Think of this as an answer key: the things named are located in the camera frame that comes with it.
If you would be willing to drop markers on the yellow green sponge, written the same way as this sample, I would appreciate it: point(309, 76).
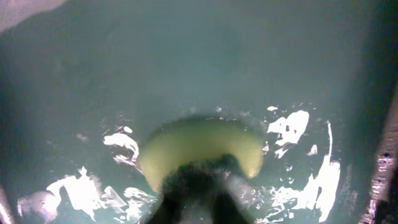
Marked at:
point(196, 140)

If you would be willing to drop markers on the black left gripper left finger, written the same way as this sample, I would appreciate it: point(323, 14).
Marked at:
point(186, 197)

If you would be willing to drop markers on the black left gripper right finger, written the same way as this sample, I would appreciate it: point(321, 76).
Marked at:
point(228, 207)

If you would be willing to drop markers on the dark green water tray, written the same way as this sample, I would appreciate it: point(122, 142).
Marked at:
point(85, 83)

